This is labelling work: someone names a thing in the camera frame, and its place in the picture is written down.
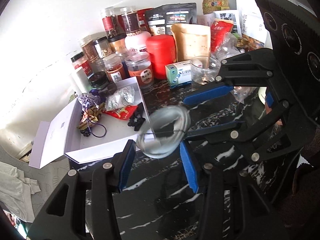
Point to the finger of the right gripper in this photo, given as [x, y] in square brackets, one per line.
[250, 69]
[242, 136]

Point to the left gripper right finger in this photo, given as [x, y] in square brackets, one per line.
[233, 207]

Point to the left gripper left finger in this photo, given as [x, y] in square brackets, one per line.
[81, 206]

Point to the black polka dot scrunchie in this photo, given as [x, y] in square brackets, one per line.
[137, 120]

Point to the red snack packet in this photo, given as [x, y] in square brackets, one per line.
[124, 113]

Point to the purple drawstring pouch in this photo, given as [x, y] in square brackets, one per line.
[89, 101]

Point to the clear plastic bag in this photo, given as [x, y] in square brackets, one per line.
[228, 49]

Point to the grey armchair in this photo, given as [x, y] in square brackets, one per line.
[47, 177]

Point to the red paper packet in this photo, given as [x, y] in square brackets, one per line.
[218, 31]

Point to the glass mug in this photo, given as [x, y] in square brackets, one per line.
[204, 69]

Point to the white cloth on chair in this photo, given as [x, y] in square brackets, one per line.
[16, 192]

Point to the kraft paper pouch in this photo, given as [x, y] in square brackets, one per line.
[191, 40]

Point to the blue white medicine box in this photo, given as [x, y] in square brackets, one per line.
[178, 74]

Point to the woven straw basket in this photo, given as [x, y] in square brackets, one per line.
[209, 6]

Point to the white open gift box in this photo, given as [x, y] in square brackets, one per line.
[60, 137]

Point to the red plastic canister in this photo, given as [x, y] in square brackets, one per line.
[162, 51]

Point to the brown patterned wrapper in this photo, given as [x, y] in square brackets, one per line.
[90, 117]

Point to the black printed food pouch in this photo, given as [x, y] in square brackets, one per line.
[160, 19]

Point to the dried berries jar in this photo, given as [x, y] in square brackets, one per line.
[139, 65]

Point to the red bag behind jars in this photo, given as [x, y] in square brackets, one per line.
[142, 20]

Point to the pink lidded container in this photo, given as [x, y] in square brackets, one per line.
[137, 43]

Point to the tall dark label jar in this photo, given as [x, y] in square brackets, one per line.
[131, 20]

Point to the white foil sachet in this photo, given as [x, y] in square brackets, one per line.
[121, 98]

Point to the tan paste black lid jar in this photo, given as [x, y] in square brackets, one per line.
[117, 43]

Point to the black round lid jar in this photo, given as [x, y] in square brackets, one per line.
[98, 80]

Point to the chili powder jar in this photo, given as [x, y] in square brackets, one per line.
[114, 68]

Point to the tall red label jar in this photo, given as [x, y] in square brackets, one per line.
[110, 23]

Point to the black lid nut jar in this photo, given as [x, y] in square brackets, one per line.
[102, 47]

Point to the red label black lid jar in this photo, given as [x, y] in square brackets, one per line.
[81, 60]

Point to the brown label clear jar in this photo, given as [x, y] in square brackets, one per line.
[88, 48]

